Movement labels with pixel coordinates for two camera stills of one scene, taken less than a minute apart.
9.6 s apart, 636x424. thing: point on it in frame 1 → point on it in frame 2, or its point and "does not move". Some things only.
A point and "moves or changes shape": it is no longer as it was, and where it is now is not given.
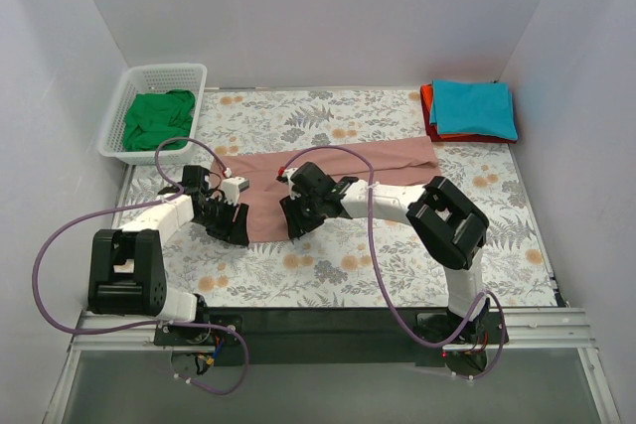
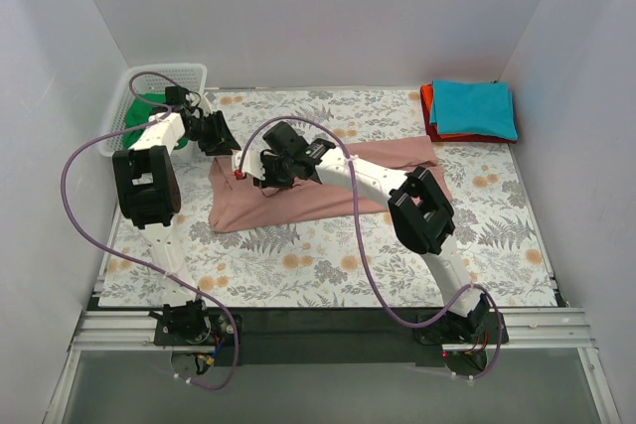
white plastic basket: x=155 y=78 does not move
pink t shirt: x=400 y=161 moves or changes shape
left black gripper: x=219 y=218 → x=214 y=131
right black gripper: x=302 y=208 → x=271 y=169
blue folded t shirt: x=473 y=108 does not move
